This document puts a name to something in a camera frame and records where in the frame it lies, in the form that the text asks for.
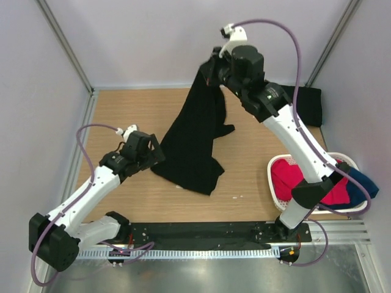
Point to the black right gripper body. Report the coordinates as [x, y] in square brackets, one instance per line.
[223, 76]

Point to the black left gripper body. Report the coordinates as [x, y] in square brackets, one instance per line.
[140, 160]

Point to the black t shirt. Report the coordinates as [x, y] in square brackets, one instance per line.
[309, 106]
[188, 143]

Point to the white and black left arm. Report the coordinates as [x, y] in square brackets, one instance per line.
[58, 237]

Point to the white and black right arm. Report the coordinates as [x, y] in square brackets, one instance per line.
[273, 107]

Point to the folded black t shirt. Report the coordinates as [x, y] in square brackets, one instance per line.
[309, 106]

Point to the red t shirt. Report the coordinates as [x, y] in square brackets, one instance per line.
[284, 178]

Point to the white laundry basket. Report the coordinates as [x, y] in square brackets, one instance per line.
[281, 205]

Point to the navy blue t shirt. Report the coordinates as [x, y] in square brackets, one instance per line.
[363, 186]

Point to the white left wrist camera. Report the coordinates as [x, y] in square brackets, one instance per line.
[128, 129]

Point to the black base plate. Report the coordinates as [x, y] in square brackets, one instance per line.
[203, 232]

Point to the white slotted cable duct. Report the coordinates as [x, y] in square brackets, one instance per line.
[106, 253]

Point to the right aluminium frame post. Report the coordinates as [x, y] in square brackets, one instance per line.
[343, 22]

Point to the aluminium frame post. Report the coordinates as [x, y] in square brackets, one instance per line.
[61, 38]
[343, 22]

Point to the left aluminium frame post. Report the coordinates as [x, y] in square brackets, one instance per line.
[61, 38]

